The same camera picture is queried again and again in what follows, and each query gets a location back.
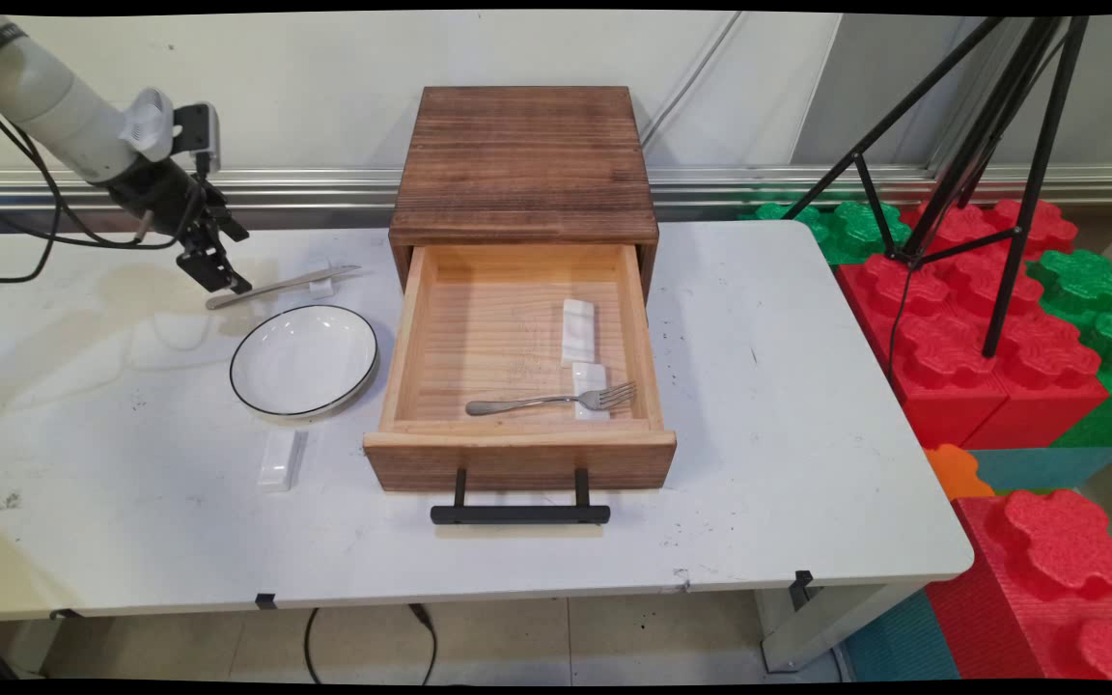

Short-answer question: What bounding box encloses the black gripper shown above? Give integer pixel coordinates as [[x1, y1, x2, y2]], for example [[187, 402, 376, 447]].
[[109, 157, 254, 295]]

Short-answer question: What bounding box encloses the silver table knife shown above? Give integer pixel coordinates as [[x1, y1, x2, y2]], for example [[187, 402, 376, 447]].
[[205, 264, 365, 312]]

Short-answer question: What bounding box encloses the silver fork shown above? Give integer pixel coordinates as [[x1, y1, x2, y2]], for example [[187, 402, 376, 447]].
[[464, 380, 638, 418]]

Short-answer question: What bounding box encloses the white plate with black rim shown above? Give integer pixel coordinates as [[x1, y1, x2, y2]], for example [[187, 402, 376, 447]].
[[229, 304, 380, 422]]

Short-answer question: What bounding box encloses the dark wooden drawer cabinet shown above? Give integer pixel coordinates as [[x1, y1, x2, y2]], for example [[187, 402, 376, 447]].
[[388, 86, 660, 302]]

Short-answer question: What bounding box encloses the green foam block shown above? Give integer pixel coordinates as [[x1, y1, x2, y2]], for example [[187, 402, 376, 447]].
[[1027, 247, 1112, 448], [737, 197, 912, 267]]

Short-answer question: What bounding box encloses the white table leg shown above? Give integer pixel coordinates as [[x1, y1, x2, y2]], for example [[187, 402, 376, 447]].
[[757, 578, 926, 675]]

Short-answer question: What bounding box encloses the large red foam block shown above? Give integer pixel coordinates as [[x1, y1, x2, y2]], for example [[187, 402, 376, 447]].
[[834, 197, 1111, 451]]

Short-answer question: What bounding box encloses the orange foam piece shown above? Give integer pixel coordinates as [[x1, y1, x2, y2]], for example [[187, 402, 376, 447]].
[[922, 443, 998, 502]]

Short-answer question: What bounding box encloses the teal foam block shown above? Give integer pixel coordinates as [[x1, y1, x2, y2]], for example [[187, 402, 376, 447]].
[[840, 588, 963, 682], [965, 444, 1112, 494]]

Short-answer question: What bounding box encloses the black tripod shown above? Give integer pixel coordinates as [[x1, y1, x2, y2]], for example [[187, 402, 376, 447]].
[[782, 15, 1091, 359]]

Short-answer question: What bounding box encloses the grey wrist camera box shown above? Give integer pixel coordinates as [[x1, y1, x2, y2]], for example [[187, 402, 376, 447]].
[[172, 100, 223, 177]]

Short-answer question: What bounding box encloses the white ribbed camera mount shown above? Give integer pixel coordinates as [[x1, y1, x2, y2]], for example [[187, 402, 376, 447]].
[[120, 86, 177, 163]]

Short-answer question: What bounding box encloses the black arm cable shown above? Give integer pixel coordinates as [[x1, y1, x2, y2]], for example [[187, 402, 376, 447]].
[[0, 24, 209, 286]]

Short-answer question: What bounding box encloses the wooden drawer with black handle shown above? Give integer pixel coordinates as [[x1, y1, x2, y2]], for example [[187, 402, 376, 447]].
[[362, 241, 678, 527]]

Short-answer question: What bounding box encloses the black floor cable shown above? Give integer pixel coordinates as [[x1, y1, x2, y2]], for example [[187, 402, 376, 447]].
[[302, 604, 440, 687]]

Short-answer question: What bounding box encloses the white wall conduit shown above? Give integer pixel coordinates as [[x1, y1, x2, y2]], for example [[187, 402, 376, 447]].
[[637, 12, 742, 148]]

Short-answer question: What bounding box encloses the aluminium wall rail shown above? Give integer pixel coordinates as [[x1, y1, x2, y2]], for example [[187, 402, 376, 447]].
[[0, 164, 1112, 210]]

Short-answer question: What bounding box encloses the thin black tripod cable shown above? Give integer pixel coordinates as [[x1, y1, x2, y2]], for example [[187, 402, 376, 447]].
[[887, 259, 916, 389]]

